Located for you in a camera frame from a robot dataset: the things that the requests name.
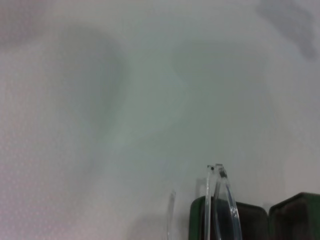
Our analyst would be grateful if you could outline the clear white glasses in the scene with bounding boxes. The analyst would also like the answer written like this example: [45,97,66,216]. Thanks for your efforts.
[166,162,243,240]

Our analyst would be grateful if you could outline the green glasses case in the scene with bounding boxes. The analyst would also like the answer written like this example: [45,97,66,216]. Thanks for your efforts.
[189,191,320,240]

